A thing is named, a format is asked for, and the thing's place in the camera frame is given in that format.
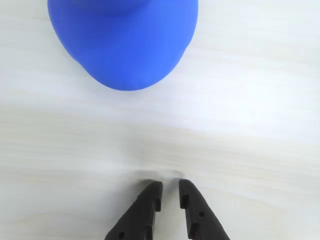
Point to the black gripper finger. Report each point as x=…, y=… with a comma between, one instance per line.
x=140, y=215
x=200, y=220

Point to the blue rubber duck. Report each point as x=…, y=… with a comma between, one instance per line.
x=125, y=42

